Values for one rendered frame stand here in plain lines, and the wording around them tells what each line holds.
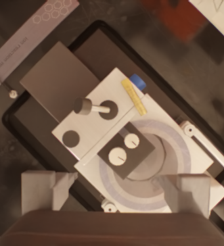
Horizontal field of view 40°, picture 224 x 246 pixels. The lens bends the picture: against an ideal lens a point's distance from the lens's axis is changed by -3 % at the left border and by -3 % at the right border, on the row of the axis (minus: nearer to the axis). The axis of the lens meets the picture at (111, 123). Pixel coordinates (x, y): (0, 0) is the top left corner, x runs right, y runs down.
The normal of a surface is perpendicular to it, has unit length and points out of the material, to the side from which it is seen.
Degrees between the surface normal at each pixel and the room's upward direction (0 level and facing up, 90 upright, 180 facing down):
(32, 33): 90
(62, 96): 90
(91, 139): 90
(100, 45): 90
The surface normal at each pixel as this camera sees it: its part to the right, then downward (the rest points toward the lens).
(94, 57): -0.02, 0.01
